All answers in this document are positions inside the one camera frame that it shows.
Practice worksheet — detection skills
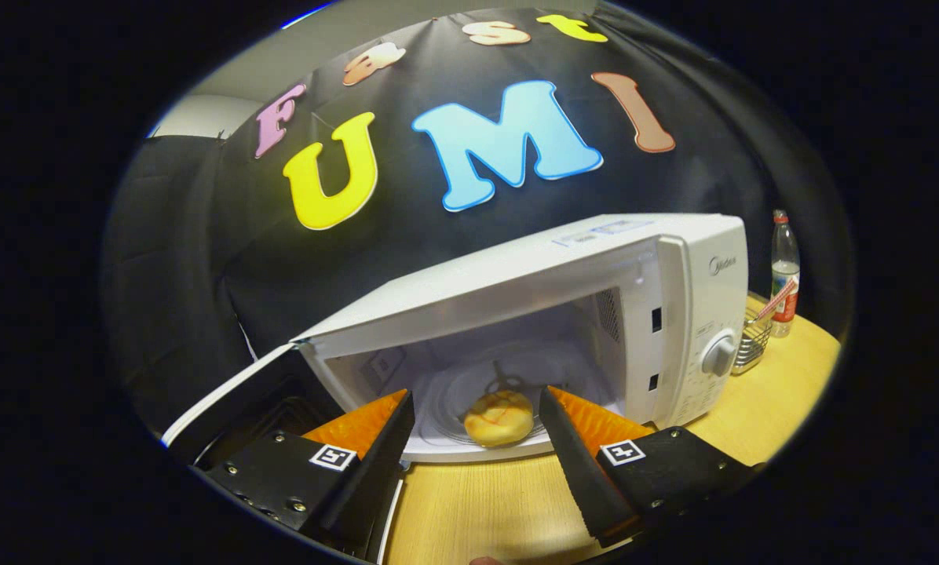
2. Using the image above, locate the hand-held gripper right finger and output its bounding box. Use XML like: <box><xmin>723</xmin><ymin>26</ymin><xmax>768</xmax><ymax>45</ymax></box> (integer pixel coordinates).
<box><xmin>538</xmin><ymin>385</ymin><xmax>761</xmax><ymax>549</ymax></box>

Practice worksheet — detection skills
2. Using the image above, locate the black backdrop cloth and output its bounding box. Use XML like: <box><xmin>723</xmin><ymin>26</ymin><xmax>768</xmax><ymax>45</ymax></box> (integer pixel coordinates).
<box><xmin>100</xmin><ymin>6</ymin><xmax>855</xmax><ymax>448</ymax></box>

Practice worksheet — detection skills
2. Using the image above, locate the red striped straw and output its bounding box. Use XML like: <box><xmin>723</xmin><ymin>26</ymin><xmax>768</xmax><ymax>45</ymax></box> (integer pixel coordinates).
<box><xmin>754</xmin><ymin>276</ymin><xmax>798</xmax><ymax>323</ymax></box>

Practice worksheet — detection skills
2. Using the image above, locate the wire mesh holder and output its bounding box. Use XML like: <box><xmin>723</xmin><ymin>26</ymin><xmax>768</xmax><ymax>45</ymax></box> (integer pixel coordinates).
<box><xmin>733</xmin><ymin>304</ymin><xmax>775</xmax><ymax>376</ymax></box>

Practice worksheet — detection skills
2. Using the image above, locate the round orange bread bun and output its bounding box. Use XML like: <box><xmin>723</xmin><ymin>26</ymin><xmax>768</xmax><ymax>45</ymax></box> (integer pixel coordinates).
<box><xmin>463</xmin><ymin>390</ymin><xmax>535</xmax><ymax>448</ymax></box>

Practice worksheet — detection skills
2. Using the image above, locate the clear plastic bottle red label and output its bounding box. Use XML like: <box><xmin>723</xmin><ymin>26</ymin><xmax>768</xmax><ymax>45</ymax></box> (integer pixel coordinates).
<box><xmin>769</xmin><ymin>209</ymin><xmax>802</xmax><ymax>338</ymax></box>

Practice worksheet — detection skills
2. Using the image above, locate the white microwave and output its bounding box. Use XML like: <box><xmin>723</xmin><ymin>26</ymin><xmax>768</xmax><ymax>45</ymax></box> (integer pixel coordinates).
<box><xmin>162</xmin><ymin>213</ymin><xmax>751</xmax><ymax>564</ymax></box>

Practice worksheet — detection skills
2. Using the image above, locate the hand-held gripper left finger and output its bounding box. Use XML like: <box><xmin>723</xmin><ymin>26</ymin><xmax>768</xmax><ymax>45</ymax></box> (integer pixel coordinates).
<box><xmin>203</xmin><ymin>389</ymin><xmax>417</xmax><ymax>550</ymax></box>

